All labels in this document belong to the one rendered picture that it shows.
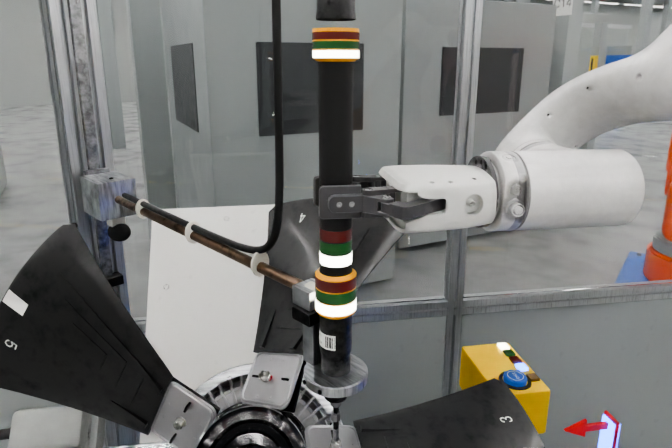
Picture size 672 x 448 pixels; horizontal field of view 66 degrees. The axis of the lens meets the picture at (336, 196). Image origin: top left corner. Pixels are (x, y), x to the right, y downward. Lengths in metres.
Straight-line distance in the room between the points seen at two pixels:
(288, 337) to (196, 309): 0.29
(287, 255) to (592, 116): 0.42
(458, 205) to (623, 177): 0.18
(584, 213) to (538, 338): 1.05
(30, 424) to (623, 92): 0.83
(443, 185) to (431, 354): 1.04
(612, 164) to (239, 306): 0.60
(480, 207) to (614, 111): 0.21
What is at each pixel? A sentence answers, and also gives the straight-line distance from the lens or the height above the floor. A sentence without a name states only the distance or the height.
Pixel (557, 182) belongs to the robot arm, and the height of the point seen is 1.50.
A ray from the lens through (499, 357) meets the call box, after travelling 1.08.
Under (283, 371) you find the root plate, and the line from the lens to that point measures 0.65.
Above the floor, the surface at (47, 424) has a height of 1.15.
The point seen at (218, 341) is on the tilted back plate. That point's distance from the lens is 0.89.
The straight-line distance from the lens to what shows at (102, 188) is 1.01.
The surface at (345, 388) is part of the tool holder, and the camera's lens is 0.57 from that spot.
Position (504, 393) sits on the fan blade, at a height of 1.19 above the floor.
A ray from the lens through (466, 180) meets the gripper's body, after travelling 0.51.
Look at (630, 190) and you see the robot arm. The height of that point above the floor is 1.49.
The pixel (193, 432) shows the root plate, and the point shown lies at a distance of 0.67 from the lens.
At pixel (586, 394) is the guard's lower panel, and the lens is 1.80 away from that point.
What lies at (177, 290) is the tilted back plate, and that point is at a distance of 0.92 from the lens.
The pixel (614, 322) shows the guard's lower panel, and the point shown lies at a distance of 1.72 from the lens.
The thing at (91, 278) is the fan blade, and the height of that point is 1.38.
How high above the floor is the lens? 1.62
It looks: 15 degrees down
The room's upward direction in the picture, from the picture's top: straight up
